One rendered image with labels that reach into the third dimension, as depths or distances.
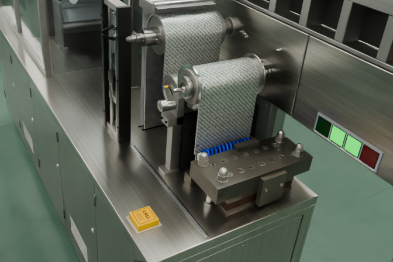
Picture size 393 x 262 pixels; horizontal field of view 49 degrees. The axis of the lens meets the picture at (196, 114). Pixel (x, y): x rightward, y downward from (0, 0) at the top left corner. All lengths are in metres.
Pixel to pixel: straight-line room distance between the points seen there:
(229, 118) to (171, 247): 0.47
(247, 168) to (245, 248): 0.27
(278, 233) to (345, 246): 1.26
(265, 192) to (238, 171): 0.11
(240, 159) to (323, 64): 0.41
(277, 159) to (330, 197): 1.65
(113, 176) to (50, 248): 1.11
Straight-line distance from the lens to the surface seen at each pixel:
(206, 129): 1.45
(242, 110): 1.51
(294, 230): 1.66
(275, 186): 1.48
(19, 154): 3.34
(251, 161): 1.48
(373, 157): 1.34
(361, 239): 2.91
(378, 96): 1.30
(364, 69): 1.31
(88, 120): 1.90
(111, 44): 1.66
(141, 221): 1.37
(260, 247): 1.58
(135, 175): 1.58
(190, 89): 1.37
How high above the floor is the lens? 1.87
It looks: 30 degrees down
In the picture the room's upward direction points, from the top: 5 degrees clockwise
